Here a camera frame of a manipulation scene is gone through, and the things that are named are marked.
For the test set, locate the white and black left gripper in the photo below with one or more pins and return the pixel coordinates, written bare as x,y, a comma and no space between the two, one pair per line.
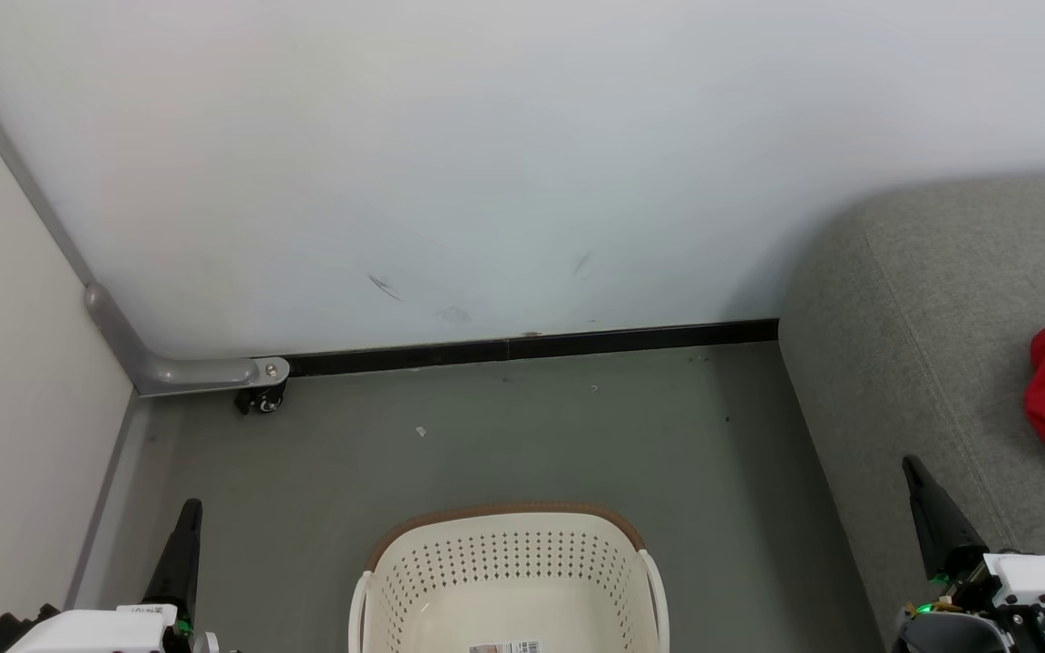
96,630

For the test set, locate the white basket with brown rim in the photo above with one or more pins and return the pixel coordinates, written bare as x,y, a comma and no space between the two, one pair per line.
504,562

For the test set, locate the small black caster wheel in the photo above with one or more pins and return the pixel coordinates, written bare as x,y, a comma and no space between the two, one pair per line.
261,399

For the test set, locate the grey fabric sofa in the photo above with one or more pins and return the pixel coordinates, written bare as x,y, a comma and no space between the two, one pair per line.
940,317

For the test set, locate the white barcode sticker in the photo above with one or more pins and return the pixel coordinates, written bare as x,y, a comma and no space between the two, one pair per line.
504,648

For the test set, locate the black baseboard strip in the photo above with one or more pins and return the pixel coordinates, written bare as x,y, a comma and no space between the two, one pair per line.
577,343

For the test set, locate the grey partition floor rail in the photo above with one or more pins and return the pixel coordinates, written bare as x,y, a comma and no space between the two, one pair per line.
110,490

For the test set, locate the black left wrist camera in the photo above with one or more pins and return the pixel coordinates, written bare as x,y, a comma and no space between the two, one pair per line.
5,635

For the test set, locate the grey metal frame foot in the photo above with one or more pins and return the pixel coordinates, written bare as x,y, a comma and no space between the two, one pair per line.
187,372

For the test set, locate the grey metal frame post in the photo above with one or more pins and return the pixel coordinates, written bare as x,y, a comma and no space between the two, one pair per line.
14,163

